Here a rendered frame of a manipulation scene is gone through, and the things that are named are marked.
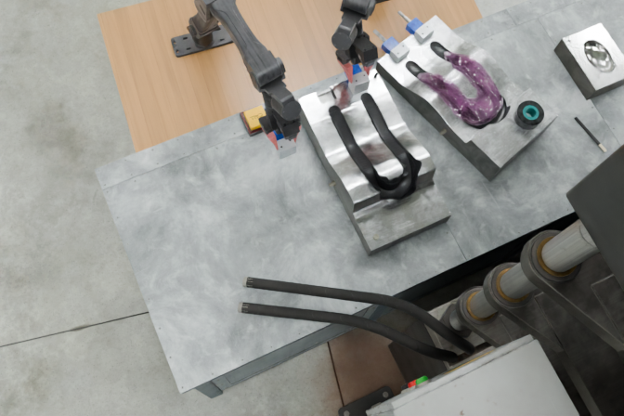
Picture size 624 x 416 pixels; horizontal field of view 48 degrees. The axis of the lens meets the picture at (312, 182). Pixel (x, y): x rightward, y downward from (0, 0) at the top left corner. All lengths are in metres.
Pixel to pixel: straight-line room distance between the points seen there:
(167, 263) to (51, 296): 0.98
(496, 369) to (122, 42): 1.55
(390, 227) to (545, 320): 0.59
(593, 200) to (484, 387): 0.46
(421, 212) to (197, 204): 0.65
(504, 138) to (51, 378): 1.85
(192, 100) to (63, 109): 1.09
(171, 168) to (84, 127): 1.07
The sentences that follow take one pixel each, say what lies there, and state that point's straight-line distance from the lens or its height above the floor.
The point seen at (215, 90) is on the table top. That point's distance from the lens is 2.20.
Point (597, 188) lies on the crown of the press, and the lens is 1.00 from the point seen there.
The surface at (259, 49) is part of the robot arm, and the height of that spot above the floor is 1.21.
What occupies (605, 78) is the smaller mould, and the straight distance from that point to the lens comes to 2.37.
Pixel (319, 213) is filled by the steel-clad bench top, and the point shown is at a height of 0.80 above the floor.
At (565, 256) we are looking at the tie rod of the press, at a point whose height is 1.63.
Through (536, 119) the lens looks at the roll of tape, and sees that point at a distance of 2.12.
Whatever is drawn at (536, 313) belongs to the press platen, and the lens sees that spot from 1.57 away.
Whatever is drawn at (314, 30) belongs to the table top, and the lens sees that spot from 2.31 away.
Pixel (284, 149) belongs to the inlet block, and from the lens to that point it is 1.93.
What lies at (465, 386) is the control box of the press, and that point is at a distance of 1.32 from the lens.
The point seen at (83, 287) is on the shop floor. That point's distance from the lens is 2.90.
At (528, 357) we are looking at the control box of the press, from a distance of 1.35.
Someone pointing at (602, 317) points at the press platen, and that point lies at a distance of 1.35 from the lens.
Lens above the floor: 2.74
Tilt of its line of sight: 70 degrees down
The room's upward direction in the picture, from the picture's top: 7 degrees clockwise
